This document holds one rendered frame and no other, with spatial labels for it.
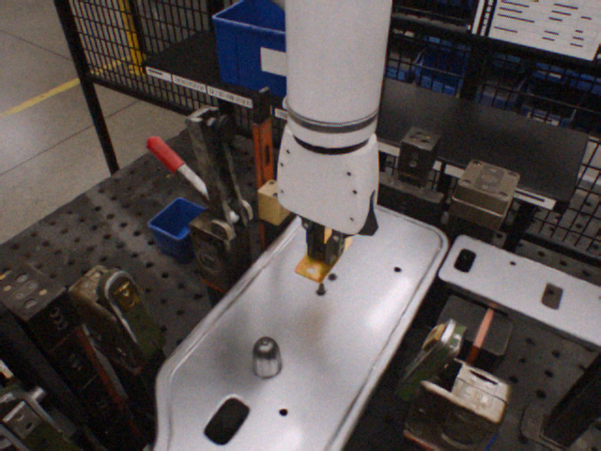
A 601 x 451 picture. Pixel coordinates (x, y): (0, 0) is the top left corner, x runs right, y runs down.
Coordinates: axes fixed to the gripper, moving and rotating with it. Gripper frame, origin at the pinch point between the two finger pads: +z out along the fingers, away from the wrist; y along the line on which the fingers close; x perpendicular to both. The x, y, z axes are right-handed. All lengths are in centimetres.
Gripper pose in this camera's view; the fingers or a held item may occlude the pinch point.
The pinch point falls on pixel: (325, 241)
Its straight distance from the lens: 56.6
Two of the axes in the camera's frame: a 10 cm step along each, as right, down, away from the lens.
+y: 8.5, 3.7, -3.8
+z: 0.0, 7.1, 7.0
